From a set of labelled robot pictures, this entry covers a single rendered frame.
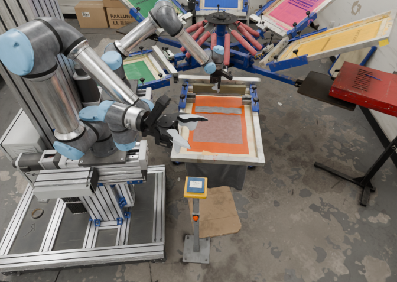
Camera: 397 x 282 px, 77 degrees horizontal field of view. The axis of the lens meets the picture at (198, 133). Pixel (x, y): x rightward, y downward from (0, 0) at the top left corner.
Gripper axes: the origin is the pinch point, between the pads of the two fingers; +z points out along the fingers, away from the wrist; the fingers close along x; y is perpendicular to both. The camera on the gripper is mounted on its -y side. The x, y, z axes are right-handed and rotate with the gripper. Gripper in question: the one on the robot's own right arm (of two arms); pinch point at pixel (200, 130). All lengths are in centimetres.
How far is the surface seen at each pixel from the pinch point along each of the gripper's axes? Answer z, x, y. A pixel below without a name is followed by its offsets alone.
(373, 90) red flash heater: 85, -148, 37
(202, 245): -8, -53, 161
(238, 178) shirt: 8, -73, 91
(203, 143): -19, -68, 64
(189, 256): -16, -40, 163
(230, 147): -2, -71, 63
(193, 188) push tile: -12, -32, 67
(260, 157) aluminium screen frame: 19, -66, 60
